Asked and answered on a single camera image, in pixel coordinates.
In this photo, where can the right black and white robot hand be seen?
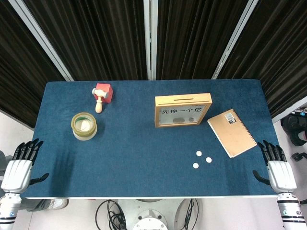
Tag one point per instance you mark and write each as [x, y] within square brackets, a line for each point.
[281, 176]

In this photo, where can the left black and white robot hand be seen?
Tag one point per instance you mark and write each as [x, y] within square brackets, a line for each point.
[16, 175]

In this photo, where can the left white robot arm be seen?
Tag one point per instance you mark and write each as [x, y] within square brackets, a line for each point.
[8, 210]

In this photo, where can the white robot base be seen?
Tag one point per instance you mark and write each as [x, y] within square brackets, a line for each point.
[149, 220]

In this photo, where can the black chair caster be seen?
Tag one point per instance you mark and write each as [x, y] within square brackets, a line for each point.
[297, 157]

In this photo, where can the black shoe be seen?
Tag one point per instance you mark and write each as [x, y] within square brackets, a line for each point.
[296, 136]

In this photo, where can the white sneaker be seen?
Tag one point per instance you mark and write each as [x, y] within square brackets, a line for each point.
[58, 204]

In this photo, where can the black floor equipment box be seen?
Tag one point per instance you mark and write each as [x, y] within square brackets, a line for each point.
[286, 119]

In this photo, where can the kraft spiral notebook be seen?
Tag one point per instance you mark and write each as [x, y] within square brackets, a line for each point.
[232, 134]

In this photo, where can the white tape roll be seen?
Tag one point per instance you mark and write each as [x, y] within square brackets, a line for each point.
[84, 138]

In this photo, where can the clear yellowish packing tape roll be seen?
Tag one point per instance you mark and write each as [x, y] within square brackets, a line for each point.
[74, 123]

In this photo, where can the black pleated curtain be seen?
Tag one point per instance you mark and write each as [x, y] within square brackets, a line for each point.
[19, 72]
[275, 48]
[96, 36]
[192, 36]

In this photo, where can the wooden toy hammer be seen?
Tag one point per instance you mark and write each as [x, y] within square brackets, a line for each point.
[98, 107]

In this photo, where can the red cube block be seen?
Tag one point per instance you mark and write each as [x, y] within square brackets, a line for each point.
[107, 87]

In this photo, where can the blue fabric table cloth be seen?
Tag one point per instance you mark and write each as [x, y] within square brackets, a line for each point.
[144, 153]

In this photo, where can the grey aluminium partition frame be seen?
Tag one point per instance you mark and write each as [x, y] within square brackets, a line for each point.
[291, 109]
[39, 36]
[236, 36]
[149, 36]

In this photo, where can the wooden frame glass money box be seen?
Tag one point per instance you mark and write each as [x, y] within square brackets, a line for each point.
[182, 100]

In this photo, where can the white table frame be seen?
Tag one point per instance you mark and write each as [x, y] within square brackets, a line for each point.
[144, 198]

